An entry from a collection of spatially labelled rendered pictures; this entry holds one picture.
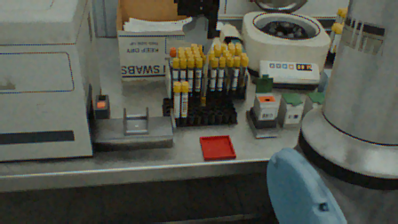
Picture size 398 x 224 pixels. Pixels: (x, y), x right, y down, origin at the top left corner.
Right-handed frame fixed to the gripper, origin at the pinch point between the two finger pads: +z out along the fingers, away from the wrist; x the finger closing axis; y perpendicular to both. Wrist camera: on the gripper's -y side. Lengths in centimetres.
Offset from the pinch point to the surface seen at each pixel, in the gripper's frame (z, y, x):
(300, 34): 7.2, -32.3, -22.3
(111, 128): 13.8, 21.2, 8.6
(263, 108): 11.2, -11.9, 7.9
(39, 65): -3.9, 31.3, 12.9
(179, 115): 15.4, 6.0, 3.1
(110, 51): 17.8, 23.1, -35.1
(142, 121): 13.9, 14.6, 6.7
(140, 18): 10.7, 13.3, -44.2
